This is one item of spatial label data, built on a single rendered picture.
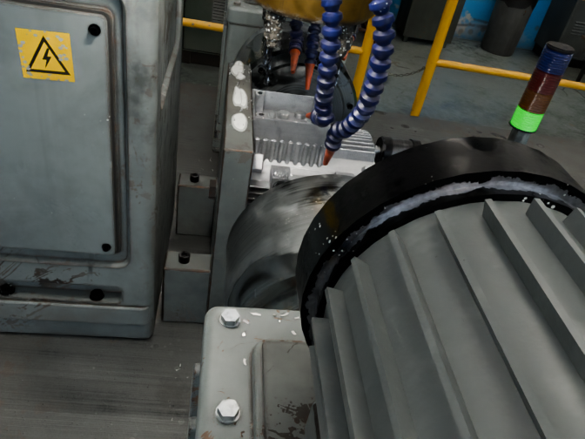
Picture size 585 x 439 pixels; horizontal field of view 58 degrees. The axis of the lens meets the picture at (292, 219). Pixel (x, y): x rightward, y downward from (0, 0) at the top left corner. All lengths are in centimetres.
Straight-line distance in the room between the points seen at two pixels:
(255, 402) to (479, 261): 20
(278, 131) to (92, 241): 30
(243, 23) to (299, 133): 49
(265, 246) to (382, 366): 36
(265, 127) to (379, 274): 54
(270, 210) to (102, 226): 24
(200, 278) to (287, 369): 46
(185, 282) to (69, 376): 21
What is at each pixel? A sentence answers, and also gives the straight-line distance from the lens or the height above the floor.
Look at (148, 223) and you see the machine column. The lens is 72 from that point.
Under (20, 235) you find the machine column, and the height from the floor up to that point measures 100.
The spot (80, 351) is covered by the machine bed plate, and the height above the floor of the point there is 80.
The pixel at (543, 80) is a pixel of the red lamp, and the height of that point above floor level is 115.
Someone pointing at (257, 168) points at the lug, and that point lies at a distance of 78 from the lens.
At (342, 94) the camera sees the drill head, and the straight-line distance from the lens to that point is 105.
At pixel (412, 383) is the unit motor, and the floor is 132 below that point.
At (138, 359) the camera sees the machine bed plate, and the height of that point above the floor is 80.
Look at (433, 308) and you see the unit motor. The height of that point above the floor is 133.
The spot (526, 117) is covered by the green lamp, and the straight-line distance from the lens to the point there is 129.
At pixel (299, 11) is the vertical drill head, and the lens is 68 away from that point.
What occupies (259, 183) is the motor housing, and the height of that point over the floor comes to 105.
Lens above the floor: 148
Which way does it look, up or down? 36 degrees down
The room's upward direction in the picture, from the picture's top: 12 degrees clockwise
